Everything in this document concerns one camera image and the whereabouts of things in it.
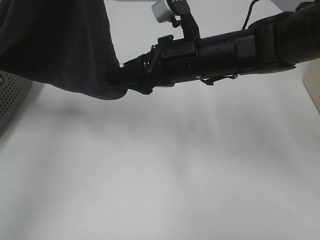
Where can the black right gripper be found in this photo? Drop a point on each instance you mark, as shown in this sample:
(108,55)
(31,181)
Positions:
(169,62)

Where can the dark navy towel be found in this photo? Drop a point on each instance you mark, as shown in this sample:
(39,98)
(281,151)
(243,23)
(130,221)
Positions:
(64,43)

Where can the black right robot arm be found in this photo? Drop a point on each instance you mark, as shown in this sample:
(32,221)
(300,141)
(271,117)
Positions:
(269,45)

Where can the grey perforated plastic basket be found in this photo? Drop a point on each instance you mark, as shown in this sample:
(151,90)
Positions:
(13,91)

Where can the beige box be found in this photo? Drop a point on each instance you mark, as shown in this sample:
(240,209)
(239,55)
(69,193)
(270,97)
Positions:
(311,82)

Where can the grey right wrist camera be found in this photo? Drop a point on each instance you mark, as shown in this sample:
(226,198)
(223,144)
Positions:
(163,10)

